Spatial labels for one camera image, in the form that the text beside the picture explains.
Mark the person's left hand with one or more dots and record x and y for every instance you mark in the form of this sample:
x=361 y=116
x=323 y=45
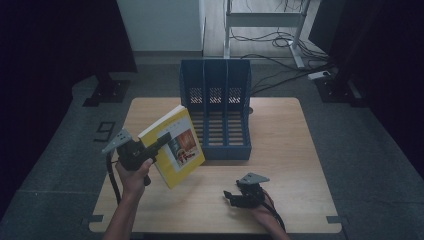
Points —
x=133 y=180

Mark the dark curtain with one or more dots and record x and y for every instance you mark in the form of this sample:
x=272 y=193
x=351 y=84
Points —
x=50 y=36
x=383 y=50

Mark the person's right hand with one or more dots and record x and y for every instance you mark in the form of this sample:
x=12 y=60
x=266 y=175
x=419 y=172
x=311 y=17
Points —
x=263 y=211

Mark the yellow book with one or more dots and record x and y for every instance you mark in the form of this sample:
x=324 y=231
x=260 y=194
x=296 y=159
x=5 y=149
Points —
x=181 y=166

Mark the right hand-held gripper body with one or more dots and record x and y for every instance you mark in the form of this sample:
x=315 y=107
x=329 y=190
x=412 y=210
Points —
x=251 y=191

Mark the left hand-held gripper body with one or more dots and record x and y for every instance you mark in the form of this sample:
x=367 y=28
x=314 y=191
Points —
x=131 y=155

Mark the white power strip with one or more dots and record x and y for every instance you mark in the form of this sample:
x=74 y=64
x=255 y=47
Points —
x=318 y=75

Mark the white cabinet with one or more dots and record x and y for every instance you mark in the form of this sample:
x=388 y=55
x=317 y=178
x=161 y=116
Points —
x=163 y=23

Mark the black stand base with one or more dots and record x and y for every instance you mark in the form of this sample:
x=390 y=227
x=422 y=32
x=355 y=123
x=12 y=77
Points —
x=108 y=90
x=336 y=90

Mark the blue file rack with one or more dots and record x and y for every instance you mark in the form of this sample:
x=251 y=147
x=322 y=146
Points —
x=226 y=152

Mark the white desk frame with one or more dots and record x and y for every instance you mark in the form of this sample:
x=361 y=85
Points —
x=263 y=19

